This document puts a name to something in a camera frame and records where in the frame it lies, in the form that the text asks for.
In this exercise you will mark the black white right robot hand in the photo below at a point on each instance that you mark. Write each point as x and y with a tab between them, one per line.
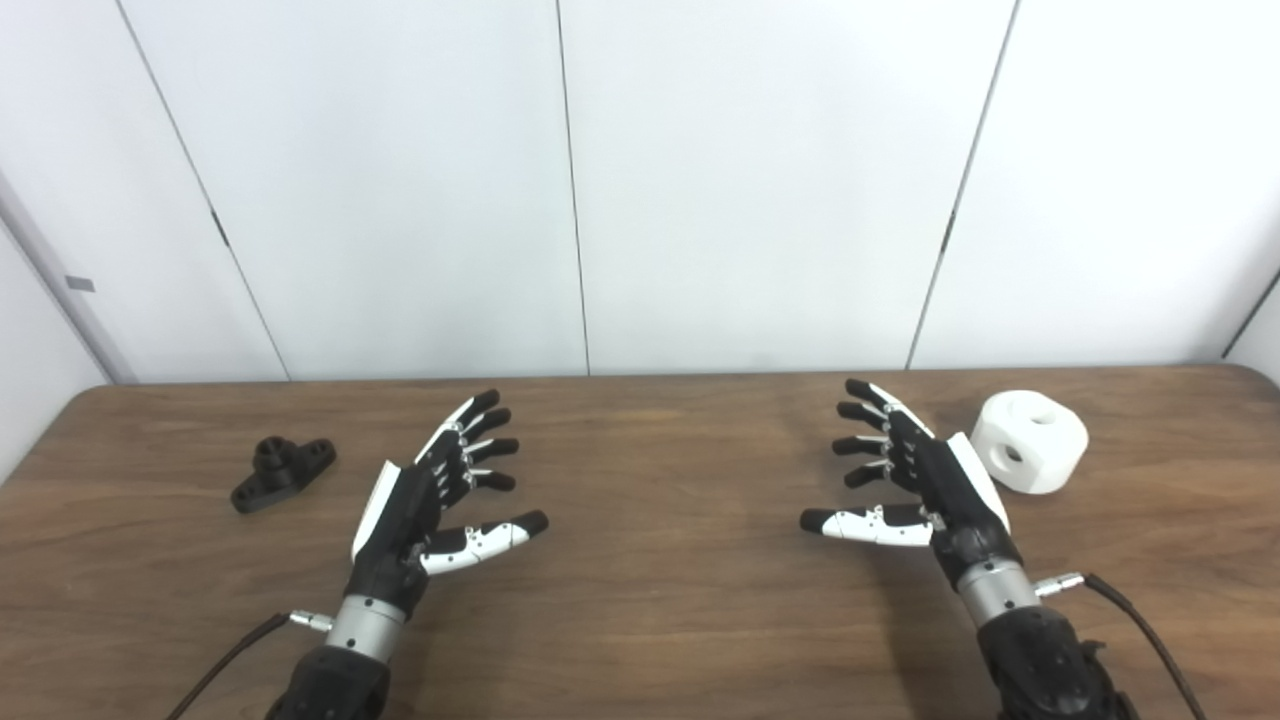
950	490

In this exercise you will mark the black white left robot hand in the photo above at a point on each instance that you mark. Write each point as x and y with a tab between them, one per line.
395	520

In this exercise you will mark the round white plastic piece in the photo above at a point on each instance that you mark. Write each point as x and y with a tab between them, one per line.
1050	462

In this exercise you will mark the black flanged holder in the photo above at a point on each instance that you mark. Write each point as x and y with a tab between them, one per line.
280	472

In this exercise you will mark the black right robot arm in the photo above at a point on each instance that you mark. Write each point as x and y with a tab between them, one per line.
1040	660

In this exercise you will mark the dark wall panel seam clip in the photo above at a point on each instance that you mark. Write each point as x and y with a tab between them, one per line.
947	232

